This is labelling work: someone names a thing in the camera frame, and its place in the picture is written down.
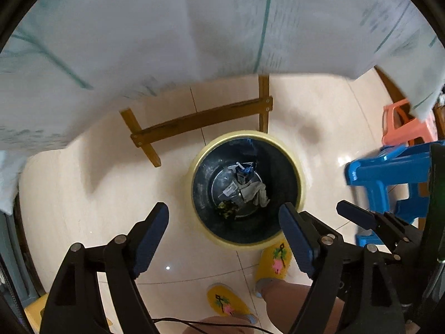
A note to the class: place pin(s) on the blue white wrapper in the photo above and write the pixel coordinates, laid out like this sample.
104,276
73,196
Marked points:
246,171

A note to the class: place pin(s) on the wooden table frame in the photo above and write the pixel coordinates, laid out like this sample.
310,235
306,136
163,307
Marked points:
194,120

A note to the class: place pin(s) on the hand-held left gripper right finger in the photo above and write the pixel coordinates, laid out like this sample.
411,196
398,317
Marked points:
295,240

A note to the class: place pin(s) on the white tree print tablecloth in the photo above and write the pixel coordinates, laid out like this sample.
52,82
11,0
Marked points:
173,41

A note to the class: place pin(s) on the blue plastic stool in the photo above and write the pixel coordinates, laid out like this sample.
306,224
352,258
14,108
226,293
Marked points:
375,174

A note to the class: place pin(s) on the person's bare leg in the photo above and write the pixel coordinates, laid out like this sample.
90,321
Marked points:
226,325
295,306

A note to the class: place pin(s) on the yellow rimmed trash bin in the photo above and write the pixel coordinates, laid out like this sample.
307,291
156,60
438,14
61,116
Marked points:
205,198

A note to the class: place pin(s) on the dark green yellow wrapper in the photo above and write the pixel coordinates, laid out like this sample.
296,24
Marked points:
226,210

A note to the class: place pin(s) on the orange plastic stool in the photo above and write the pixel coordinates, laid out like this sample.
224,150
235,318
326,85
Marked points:
396,125

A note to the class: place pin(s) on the yellow plastic stool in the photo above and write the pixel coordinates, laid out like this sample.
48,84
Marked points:
33,311

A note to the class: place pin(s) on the grey crumpled tissue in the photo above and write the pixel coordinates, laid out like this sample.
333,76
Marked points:
253,193

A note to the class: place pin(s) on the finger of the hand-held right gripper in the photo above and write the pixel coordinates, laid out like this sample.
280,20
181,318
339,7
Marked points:
358,215

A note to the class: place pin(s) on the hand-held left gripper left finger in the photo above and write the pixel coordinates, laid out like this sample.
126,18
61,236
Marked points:
153,236

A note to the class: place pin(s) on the yellow flower slipper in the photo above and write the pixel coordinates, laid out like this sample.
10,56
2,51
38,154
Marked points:
222,299
274,261

